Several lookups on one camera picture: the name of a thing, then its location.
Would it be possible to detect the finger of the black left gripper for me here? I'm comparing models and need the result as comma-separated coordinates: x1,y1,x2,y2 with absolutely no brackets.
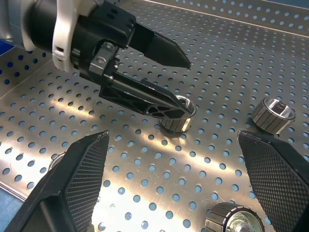
98,71,194,119
127,21,192,71

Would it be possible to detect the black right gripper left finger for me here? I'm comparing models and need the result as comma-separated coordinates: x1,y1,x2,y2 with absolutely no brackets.
0,130,110,232

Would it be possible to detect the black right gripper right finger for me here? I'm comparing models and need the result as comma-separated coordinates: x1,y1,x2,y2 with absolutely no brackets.
237,130,309,232

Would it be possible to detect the ribbed metal roller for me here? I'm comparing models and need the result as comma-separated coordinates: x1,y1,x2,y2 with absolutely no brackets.
205,202,263,232
251,97,296,135
159,95,197,132

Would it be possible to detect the perforated steel tray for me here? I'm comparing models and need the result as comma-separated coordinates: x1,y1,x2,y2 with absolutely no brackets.
0,0,309,232

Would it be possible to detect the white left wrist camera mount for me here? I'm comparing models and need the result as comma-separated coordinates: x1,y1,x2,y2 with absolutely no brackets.
51,0,108,73

